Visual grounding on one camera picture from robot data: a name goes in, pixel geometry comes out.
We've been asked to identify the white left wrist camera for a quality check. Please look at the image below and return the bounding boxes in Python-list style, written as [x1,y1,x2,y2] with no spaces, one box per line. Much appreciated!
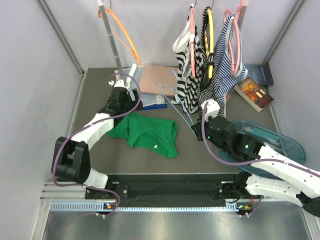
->
[108,74,133,95]

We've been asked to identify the light blue wire hanger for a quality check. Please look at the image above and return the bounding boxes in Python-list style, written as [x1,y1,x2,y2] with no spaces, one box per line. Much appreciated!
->
[156,70,194,131]

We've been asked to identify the blue white striped tank top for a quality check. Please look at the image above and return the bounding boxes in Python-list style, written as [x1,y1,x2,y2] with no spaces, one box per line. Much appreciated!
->
[215,14,248,102]

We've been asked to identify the teal transparent plastic basket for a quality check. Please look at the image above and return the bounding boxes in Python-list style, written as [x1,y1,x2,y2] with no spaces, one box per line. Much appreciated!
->
[219,119,306,179]

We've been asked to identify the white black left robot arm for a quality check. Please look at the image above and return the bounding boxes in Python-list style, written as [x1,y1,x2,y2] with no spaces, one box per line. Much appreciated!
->
[51,86,142,199]

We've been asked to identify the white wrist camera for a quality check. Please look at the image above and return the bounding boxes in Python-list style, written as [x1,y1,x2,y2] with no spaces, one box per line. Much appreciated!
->
[108,74,133,95]
[200,98,220,121]

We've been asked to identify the grey rack pole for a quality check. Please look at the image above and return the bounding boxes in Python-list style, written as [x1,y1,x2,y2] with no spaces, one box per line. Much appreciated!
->
[237,0,250,31]
[97,0,124,74]

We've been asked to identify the dark blue book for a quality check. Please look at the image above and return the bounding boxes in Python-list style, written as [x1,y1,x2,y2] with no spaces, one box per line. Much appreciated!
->
[245,64,274,86]

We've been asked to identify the grey rack pole right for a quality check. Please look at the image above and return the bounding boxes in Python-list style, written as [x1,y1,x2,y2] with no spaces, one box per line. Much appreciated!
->
[237,0,250,31]

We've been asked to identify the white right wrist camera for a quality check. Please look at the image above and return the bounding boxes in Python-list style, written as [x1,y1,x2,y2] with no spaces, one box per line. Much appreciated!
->
[200,98,220,121]

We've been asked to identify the blue white folder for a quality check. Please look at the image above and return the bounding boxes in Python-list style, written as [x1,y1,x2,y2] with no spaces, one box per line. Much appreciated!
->
[134,64,167,110]

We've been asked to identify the green tank top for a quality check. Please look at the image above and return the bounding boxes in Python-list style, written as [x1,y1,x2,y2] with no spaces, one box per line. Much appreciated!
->
[107,112,179,159]

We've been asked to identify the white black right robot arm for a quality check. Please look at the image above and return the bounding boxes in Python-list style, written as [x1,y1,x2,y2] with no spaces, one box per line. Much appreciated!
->
[191,116,320,217]

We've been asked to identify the wide black white striped top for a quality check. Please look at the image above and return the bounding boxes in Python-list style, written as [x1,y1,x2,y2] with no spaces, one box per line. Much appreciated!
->
[170,23,208,115]

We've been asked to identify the pink hanger right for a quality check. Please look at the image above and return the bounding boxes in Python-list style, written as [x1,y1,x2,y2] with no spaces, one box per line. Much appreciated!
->
[223,0,247,76]

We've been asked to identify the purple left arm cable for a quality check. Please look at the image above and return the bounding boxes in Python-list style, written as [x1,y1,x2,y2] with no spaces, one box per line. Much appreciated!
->
[51,72,142,211]

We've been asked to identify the white rack base foot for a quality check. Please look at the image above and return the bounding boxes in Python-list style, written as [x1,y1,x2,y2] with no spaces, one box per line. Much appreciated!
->
[125,63,137,87]

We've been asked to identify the grey rack pole left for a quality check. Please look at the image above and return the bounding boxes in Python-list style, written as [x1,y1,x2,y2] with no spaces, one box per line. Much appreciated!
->
[97,0,124,74]

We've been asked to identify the pink brown notebook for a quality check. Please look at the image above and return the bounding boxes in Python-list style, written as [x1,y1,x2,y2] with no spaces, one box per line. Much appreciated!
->
[139,64,178,97]

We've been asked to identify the pink hanger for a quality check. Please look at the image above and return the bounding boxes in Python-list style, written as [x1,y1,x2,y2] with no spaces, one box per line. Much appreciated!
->
[223,0,247,76]
[189,1,197,77]

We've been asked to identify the thin black white striped top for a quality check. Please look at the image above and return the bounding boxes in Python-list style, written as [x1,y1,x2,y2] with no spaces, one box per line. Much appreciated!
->
[197,45,226,121]

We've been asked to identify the pink hanger left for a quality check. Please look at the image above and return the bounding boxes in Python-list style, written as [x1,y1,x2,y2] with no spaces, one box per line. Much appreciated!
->
[189,1,197,77]

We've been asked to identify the grey slotted cable duct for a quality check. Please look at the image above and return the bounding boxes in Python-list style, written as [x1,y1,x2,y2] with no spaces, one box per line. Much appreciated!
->
[50,201,239,213]

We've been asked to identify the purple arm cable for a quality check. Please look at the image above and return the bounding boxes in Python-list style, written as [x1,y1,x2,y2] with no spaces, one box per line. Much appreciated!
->
[51,72,142,211]
[200,101,320,180]

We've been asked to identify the orange plastic hanger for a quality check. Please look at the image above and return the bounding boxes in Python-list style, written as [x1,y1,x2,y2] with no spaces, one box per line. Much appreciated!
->
[97,6,143,67]

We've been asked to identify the orange cover book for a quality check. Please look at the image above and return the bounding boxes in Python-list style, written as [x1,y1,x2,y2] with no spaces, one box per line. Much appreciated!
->
[233,77,274,112]

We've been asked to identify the yellow black hanger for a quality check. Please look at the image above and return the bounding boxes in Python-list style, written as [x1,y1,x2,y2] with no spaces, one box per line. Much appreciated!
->
[201,6,215,80]

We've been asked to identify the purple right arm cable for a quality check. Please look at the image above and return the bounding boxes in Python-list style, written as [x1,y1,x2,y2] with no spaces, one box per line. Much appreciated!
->
[200,101,320,180]

